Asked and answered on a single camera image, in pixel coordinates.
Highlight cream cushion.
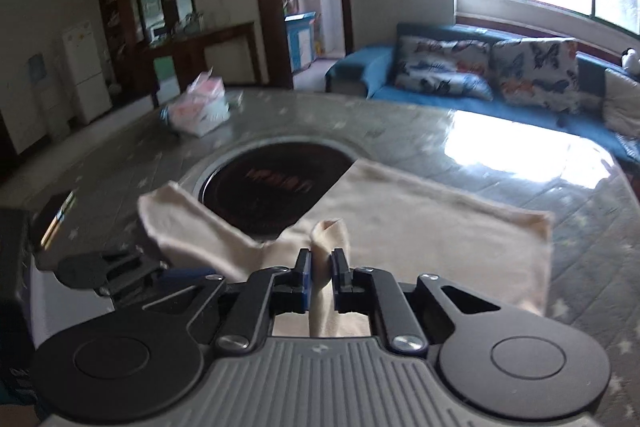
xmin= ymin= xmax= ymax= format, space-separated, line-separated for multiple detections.
xmin=602 ymin=68 xmax=640 ymax=138

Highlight dark wooden sideboard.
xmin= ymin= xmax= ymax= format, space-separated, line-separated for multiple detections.
xmin=132 ymin=21 xmax=261 ymax=108

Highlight blue sofa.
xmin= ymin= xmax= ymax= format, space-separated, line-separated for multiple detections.
xmin=325 ymin=23 xmax=640 ymax=166

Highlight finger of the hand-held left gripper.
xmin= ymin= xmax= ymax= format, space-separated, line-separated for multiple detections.
xmin=55 ymin=249 xmax=211 ymax=308

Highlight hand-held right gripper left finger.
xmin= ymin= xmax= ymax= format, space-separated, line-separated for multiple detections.
xmin=142 ymin=248 xmax=314 ymax=354

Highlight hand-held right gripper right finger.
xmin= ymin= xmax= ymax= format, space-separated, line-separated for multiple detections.
xmin=330 ymin=248 xmax=502 ymax=353

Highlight butterfly print cushion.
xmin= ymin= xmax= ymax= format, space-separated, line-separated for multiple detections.
xmin=489 ymin=38 xmax=581 ymax=114
xmin=394 ymin=35 xmax=494 ymax=102

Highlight pink and white tissue packs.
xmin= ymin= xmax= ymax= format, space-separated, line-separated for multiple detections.
xmin=161 ymin=72 xmax=231 ymax=138

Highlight white refrigerator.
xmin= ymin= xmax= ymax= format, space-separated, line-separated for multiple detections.
xmin=62 ymin=20 xmax=113 ymax=126

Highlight round black induction cooktop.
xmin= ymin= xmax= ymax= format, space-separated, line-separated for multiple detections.
xmin=189 ymin=136 xmax=372 ymax=242

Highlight white water dispenser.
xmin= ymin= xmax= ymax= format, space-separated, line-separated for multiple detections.
xmin=26 ymin=52 xmax=69 ymax=138

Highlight beige garment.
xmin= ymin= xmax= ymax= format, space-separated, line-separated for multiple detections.
xmin=137 ymin=158 xmax=554 ymax=339

